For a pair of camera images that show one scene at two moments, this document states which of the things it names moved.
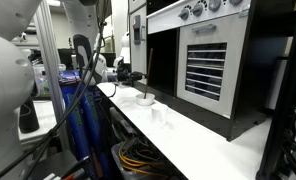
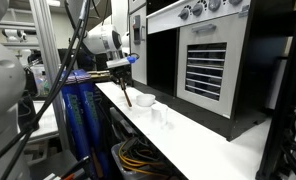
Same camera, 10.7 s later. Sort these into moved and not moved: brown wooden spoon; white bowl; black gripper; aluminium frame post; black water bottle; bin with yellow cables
Moved: black gripper; brown wooden spoon
Not moved: white bowl; black water bottle; bin with yellow cables; aluminium frame post
